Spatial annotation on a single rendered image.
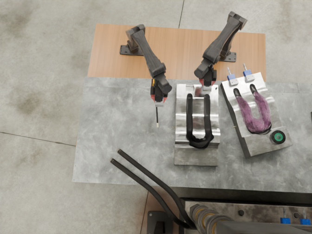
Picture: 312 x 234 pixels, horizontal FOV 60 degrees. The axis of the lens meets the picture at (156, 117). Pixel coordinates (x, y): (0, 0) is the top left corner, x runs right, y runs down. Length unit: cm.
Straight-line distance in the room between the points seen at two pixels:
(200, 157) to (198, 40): 82
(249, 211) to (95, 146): 101
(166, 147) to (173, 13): 175
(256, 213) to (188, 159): 51
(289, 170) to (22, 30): 283
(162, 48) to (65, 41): 140
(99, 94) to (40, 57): 135
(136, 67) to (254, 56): 81
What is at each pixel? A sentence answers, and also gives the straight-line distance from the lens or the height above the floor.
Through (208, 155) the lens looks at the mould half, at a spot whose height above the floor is 86.
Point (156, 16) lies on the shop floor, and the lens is 306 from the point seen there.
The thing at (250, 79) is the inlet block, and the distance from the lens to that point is 183.
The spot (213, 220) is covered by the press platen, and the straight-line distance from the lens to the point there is 97.
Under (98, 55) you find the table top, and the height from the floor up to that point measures 80.
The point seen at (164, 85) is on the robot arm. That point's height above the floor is 118.
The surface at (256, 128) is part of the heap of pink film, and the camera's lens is 172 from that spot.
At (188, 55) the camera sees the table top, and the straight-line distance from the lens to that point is 192.
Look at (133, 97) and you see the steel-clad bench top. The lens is 180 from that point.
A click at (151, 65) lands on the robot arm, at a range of 143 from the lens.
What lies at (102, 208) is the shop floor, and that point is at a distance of 256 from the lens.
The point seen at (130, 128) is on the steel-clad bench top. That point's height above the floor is 80.
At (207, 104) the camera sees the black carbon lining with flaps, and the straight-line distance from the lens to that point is 171.
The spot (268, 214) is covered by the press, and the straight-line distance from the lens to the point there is 182.
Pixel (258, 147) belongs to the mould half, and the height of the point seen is 91.
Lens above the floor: 249
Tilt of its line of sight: 75 degrees down
